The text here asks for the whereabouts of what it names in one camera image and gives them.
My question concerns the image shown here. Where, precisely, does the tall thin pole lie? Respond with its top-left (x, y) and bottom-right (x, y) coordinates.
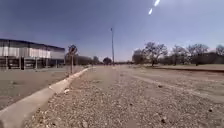
top-left (110, 27), bottom-right (116, 65)

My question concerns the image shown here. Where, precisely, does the distant row of bushes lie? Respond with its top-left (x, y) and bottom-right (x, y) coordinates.
top-left (65, 54), bottom-right (114, 66)

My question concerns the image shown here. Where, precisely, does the gravel dirt road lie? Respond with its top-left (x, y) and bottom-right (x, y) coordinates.
top-left (20, 64), bottom-right (224, 128)

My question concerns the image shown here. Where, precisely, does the round road sign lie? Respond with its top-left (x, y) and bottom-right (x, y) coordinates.
top-left (67, 44), bottom-right (79, 75)

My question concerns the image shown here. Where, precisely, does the long low building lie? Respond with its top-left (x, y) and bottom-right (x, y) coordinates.
top-left (0, 38), bottom-right (67, 71)

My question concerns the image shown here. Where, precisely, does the pale concrete kerb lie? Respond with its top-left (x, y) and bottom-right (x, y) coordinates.
top-left (0, 66), bottom-right (93, 128)

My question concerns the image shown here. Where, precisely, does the bare dirt ground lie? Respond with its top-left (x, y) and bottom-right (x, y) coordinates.
top-left (0, 65), bottom-right (86, 111)

